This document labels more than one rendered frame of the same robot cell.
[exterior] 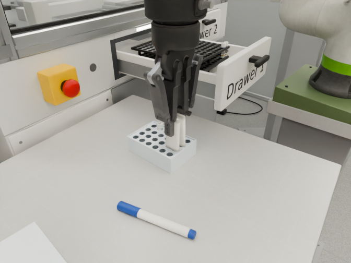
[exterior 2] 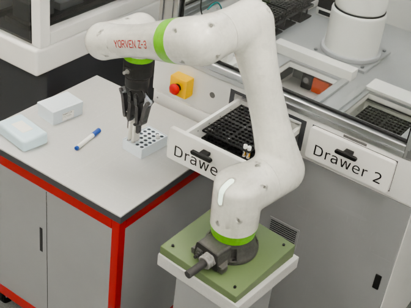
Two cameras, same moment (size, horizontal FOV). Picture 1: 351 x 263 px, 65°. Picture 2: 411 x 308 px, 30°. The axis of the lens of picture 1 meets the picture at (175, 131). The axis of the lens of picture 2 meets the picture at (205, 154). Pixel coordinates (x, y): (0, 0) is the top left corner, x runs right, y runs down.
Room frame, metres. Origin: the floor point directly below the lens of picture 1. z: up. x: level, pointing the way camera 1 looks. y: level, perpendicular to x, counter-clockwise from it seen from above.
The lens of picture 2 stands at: (0.54, -2.07, 2.15)
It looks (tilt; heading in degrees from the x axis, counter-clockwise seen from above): 34 degrees down; 86
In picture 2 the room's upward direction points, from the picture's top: 7 degrees clockwise
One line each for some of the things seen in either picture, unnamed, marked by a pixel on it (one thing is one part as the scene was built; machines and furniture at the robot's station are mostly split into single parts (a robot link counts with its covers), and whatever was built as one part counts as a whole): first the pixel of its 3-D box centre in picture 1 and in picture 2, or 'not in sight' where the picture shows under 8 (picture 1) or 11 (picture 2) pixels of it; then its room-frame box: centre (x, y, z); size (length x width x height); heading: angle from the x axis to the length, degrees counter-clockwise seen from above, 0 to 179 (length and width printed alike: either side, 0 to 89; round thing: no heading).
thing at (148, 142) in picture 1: (161, 145); (145, 142); (0.48, 0.03, 0.78); 0.12 x 0.08 x 0.04; 51
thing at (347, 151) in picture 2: (207, 21); (347, 153); (1.10, -0.12, 0.91); 0.07 x 0.04 x 0.01; 145
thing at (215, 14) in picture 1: (200, 29); (349, 158); (1.12, -0.10, 0.87); 0.29 x 0.02 x 0.11; 145
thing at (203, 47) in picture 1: (180, 57); (243, 135); (0.79, -0.02, 0.87); 0.22 x 0.18 x 0.06; 55
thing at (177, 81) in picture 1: (170, 91); (131, 104); (0.43, 0.01, 0.93); 0.04 x 0.01 x 0.11; 51
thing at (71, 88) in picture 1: (70, 87); (175, 88); (0.56, 0.23, 0.88); 0.04 x 0.03 x 0.04; 145
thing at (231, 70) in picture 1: (245, 70); (207, 159); (0.67, -0.18, 0.87); 0.29 x 0.02 x 0.11; 145
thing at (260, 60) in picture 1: (257, 60); (203, 154); (0.66, -0.20, 0.91); 0.07 x 0.04 x 0.01; 145
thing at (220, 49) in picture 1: (212, 54); (227, 140); (0.73, -0.10, 0.90); 0.18 x 0.02 x 0.01; 145
